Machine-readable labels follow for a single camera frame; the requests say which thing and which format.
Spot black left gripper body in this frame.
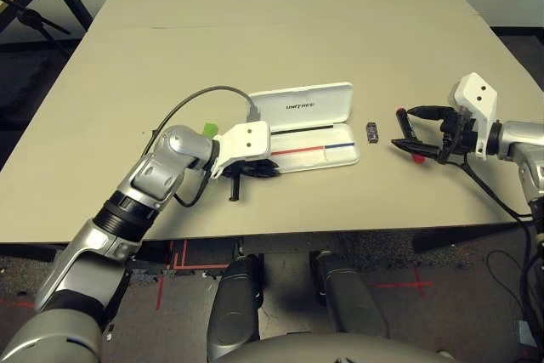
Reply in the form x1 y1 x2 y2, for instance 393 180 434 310
220 159 257 203

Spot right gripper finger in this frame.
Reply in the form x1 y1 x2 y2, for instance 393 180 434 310
390 138 445 159
405 105 456 121

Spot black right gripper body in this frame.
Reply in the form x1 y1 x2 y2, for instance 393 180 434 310
439 110 477 164

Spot black marker with red cap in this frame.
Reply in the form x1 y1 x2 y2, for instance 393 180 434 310
395 107 427 165

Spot white plastic pencil case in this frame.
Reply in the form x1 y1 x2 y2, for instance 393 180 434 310
247 81 361 173

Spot red floor tape lines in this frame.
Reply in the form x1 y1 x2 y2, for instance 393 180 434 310
155 238 230 309

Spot grey robot left leg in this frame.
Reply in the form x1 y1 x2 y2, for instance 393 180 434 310
206 252 263 362

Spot grey robot torso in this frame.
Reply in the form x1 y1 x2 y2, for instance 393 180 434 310
212 332 458 363

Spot small grey floor box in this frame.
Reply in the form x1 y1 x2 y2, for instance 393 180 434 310
515 319 539 348

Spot red floor tape strip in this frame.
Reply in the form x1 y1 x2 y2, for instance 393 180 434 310
0 297 36 309

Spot black tripod stand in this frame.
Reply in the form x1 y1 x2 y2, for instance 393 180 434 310
0 0 72 56

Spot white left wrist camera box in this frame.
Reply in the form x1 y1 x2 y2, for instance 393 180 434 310
210 120 273 179

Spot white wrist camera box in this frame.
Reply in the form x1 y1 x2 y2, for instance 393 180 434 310
449 72 499 161
210 120 273 179

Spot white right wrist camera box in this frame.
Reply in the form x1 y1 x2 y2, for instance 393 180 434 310
449 72 499 161

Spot thin black floor cable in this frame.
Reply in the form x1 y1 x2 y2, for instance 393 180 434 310
485 249 533 331

